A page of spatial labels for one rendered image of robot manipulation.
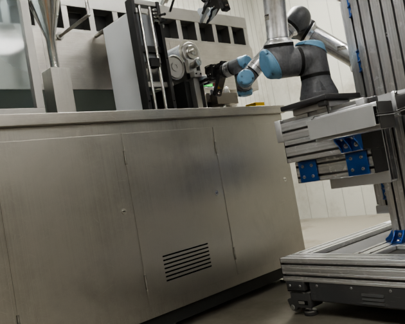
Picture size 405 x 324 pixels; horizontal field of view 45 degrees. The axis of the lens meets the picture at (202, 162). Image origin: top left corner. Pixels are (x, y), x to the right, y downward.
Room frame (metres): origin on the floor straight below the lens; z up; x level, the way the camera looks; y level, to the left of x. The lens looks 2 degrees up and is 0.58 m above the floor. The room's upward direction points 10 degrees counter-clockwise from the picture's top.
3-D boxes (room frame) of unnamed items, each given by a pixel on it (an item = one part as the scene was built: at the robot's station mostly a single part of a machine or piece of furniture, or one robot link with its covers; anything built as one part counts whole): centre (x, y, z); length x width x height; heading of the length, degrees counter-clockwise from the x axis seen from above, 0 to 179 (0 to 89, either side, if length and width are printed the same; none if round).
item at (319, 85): (1.94, -0.50, 0.87); 0.15 x 0.15 x 0.10
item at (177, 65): (2.56, 0.14, 1.17); 0.26 x 0.12 x 0.12; 43
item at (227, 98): (2.80, -0.06, 1.00); 0.40 x 0.16 x 0.06; 43
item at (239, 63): (2.40, -0.26, 1.11); 0.11 x 0.08 x 0.09; 43
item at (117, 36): (2.44, 0.32, 1.17); 0.34 x 0.05 x 0.54; 43
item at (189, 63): (2.50, -0.04, 1.05); 0.06 x 0.05 x 0.31; 43
